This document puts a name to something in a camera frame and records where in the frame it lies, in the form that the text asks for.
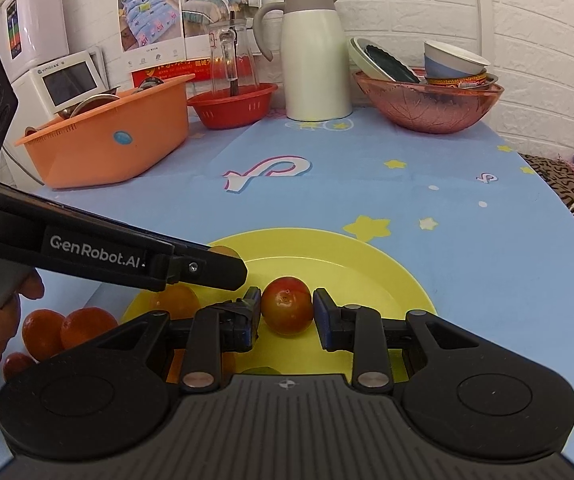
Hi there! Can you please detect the white blue bowl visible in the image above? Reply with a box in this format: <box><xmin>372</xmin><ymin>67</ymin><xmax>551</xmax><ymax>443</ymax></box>
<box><xmin>424</xmin><ymin>40</ymin><xmax>491</xmax><ymax>79</ymax></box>

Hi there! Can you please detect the metal dish in basket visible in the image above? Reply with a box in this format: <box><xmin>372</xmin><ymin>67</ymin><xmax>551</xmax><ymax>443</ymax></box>
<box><xmin>69</xmin><ymin>93</ymin><xmax>119</xmax><ymax>118</ymax></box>

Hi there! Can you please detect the yellow plastic plate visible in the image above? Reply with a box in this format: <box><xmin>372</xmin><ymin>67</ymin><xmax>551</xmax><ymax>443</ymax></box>
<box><xmin>122</xmin><ymin>228</ymin><xmax>436</xmax><ymax>377</ymax></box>

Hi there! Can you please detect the blue patterned tablecloth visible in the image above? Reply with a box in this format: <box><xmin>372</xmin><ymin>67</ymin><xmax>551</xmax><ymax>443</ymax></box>
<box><xmin>0</xmin><ymin>106</ymin><xmax>574</xmax><ymax>480</ymax></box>

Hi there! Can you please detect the dark red tomato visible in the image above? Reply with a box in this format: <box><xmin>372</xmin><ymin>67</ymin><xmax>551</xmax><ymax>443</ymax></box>
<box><xmin>261</xmin><ymin>276</ymin><xmax>314</xmax><ymax>337</ymax></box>

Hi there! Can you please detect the white countertop appliance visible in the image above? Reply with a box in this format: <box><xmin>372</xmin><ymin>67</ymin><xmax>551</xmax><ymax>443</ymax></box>
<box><xmin>0</xmin><ymin>47</ymin><xmax>109</xmax><ymax>191</ymax></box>

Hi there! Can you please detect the glass pitcher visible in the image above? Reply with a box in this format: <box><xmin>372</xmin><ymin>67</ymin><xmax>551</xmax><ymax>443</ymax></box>
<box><xmin>209</xmin><ymin>11</ymin><xmax>259</xmax><ymax>98</ymax></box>

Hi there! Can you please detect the white thermos jug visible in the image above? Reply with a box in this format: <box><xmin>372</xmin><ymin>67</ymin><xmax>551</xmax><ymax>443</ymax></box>
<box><xmin>252</xmin><ymin>0</ymin><xmax>353</xmax><ymax>122</ymax></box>

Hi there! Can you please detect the white water purifier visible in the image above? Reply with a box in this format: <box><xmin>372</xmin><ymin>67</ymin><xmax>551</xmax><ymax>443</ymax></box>
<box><xmin>0</xmin><ymin>0</ymin><xmax>69</xmax><ymax>82</ymax></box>

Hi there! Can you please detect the copper pink bowl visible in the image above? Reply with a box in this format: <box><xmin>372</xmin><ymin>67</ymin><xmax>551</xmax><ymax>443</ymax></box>
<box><xmin>354</xmin><ymin>72</ymin><xmax>504</xmax><ymax>134</ymax></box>

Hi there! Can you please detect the orange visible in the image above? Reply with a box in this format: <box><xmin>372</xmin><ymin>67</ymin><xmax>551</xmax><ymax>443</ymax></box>
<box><xmin>22</xmin><ymin>309</ymin><xmax>65</xmax><ymax>362</ymax></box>
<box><xmin>60</xmin><ymin>307</ymin><xmax>118</xmax><ymax>350</ymax></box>
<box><xmin>150</xmin><ymin>284</ymin><xmax>200</xmax><ymax>320</ymax></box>

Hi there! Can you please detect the orange plastic basket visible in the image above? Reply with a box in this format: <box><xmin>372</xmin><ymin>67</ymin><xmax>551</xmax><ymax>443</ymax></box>
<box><xmin>15</xmin><ymin>75</ymin><xmax>194</xmax><ymax>188</ymax></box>

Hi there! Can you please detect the white green bowl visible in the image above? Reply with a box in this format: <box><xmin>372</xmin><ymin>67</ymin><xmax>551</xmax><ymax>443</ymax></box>
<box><xmin>348</xmin><ymin>37</ymin><xmax>421</xmax><ymax>84</ymax></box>

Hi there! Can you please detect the bedding poster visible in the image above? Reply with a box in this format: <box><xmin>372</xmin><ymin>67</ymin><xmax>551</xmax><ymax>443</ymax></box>
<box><xmin>117</xmin><ymin>0</ymin><xmax>262</xmax><ymax>86</ymax></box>

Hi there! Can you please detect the red orange fruit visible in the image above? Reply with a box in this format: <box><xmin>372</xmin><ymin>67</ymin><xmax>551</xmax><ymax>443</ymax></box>
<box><xmin>3</xmin><ymin>352</ymin><xmax>37</xmax><ymax>382</ymax></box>

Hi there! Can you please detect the red plastic colander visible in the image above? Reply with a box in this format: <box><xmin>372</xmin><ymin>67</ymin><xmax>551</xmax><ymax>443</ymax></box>
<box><xmin>187</xmin><ymin>82</ymin><xmax>278</xmax><ymax>130</ymax></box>

